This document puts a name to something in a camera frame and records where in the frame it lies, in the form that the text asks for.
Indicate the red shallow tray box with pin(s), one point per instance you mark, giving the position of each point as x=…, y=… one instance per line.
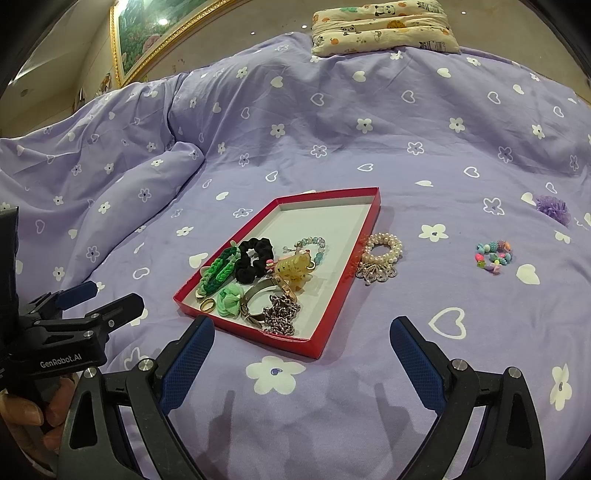
x=332, y=225

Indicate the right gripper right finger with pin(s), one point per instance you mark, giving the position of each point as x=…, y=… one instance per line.
x=509, y=443

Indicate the left hand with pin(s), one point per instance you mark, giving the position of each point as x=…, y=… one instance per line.
x=19, y=413

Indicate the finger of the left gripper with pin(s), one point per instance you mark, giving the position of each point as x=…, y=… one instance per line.
x=51, y=305
x=98, y=323

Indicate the gold framed painting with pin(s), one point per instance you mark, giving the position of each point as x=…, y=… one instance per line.
x=141, y=32

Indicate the rose gold wristwatch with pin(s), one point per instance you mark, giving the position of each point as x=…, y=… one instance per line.
x=271, y=306

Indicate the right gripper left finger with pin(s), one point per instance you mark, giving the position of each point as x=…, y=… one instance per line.
x=95, y=444

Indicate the black velvet scrunchie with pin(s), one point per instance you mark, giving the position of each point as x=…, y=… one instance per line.
x=252, y=263

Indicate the purple mesh scrunchie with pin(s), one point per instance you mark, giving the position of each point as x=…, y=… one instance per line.
x=554, y=208

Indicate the yellow translucent claw clip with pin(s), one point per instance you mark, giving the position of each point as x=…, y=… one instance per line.
x=295, y=270

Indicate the cartoon print pillow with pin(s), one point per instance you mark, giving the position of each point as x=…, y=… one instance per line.
x=378, y=27

